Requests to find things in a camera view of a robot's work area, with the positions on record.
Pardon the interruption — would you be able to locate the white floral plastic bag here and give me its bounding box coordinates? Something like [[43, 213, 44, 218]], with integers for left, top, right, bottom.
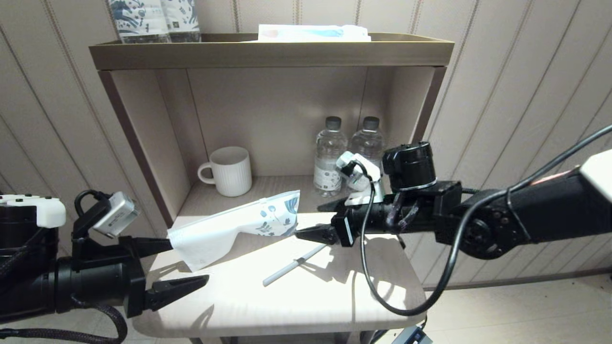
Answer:
[[167, 190, 301, 273]]

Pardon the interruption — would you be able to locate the grey toothbrush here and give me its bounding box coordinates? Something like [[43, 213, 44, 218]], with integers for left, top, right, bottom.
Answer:
[[262, 244, 328, 287]]

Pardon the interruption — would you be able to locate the clear plastic water bottle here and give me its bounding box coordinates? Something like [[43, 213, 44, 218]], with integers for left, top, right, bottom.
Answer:
[[313, 116, 348, 198], [349, 116, 385, 165]]

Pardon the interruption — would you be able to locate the beige wooden shelf cabinet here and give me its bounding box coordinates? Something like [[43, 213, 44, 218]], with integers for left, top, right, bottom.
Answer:
[[88, 32, 454, 344]]

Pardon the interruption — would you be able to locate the white ribbed mug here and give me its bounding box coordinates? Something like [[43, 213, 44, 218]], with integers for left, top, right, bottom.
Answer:
[[197, 147, 252, 198]]

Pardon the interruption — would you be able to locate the grey blue floor device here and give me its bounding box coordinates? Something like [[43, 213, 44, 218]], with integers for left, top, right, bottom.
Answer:
[[392, 325, 433, 344]]

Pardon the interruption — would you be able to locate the white blue flat packet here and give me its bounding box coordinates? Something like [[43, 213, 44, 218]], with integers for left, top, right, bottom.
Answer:
[[241, 24, 371, 43]]

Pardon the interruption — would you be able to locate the blue floral print pouch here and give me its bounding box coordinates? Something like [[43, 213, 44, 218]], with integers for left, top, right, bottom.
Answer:
[[160, 0, 201, 43], [108, 0, 171, 44]]

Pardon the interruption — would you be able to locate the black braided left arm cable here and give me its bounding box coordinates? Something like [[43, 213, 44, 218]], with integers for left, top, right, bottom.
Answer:
[[0, 299, 129, 344]]

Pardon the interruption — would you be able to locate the white right camera bracket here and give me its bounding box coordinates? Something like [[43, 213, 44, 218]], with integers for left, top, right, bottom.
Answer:
[[344, 162, 385, 207]]

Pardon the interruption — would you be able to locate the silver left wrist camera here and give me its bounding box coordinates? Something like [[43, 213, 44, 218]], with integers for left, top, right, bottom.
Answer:
[[93, 192, 139, 238]]

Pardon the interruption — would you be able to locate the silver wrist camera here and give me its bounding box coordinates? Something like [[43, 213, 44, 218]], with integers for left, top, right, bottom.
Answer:
[[93, 192, 139, 238], [336, 151, 370, 192]]

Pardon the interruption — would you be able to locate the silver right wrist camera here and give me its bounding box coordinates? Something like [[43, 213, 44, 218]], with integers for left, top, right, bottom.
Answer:
[[336, 151, 370, 192]]

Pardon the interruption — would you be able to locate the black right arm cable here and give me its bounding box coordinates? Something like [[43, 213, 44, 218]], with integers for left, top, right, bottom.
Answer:
[[351, 124, 612, 317]]

